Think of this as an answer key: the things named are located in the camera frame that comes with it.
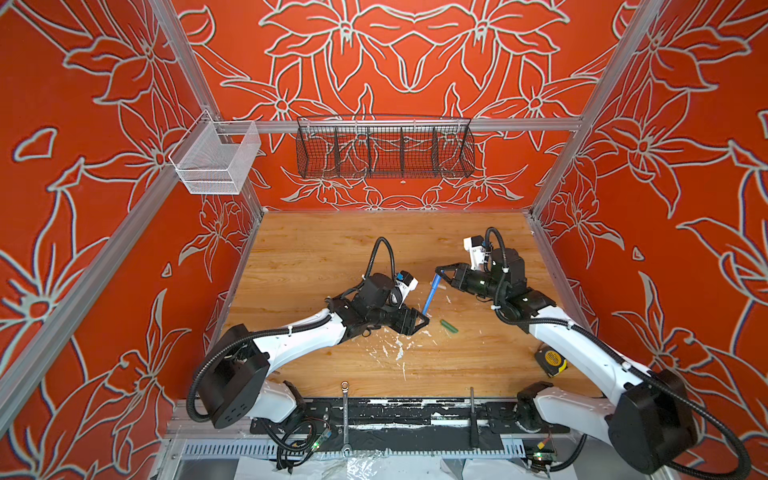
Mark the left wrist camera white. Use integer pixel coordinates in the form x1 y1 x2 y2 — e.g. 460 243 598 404
395 270 418 299

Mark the black clamp bar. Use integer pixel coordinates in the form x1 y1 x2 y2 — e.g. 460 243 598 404
469 387 480 449

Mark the black mounting base plate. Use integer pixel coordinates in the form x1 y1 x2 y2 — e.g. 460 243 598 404
249 395 571 455

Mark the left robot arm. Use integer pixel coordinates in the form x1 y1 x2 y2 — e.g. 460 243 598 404
185 237 429 429

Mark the silver wrench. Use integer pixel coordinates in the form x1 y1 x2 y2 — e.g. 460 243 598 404
341 381 352 457

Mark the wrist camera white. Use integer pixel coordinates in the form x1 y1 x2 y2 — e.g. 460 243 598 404
395 270 418 299
463 235 488 271

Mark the clear plastic bin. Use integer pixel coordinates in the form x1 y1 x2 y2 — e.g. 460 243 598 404
169 109 262 195

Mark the black wire basket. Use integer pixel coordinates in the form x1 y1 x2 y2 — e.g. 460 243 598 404
296 114 476 180

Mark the green pen cap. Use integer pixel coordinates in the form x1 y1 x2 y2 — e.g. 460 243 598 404
440 319 459 334

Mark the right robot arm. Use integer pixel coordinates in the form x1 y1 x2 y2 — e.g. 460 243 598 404
435 227 752 479

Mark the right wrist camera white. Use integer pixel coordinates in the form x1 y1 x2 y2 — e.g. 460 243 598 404
463 235 488 271

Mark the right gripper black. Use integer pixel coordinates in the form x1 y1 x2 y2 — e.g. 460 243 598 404
435 261 511 303

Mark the blue pen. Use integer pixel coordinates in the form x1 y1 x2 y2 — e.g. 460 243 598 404
422 280 439 316

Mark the yellow black tape measure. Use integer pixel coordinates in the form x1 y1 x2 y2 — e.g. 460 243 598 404
534 345 569 378

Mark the grey slotted cable duct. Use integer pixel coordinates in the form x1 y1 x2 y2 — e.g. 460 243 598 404
177 438 526 460

